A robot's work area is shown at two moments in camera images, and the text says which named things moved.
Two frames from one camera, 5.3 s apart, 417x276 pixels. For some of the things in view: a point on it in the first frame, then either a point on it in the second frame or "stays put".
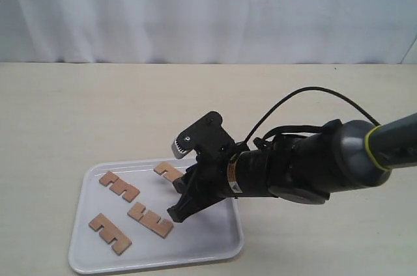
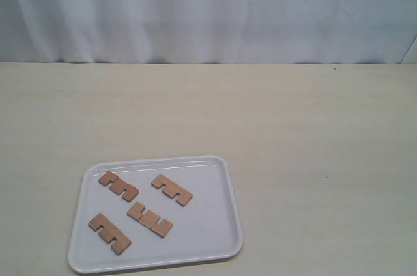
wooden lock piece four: x=172 y=174 to x=172 y=188
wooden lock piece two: x=109 y=232 stays put
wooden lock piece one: x=119 y=186 stays put
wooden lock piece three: x=150 y=220 stays put
